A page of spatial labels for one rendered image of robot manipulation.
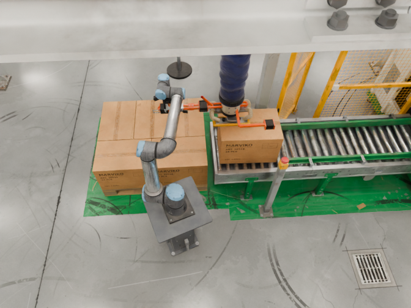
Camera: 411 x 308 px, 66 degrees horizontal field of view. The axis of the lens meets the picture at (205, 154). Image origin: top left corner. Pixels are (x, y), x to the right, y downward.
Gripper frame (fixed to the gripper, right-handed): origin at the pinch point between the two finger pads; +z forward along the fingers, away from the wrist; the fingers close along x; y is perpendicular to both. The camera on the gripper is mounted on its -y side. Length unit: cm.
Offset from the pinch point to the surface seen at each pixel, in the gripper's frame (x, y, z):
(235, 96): -9, 60, -20
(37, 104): 137, -195, 125
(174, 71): 192, 2, 122
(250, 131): -7, 80, 30
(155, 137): 22, -17, 71
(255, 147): -18, 85, 43
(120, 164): -11, -53, 70
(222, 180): -33, 52, 78
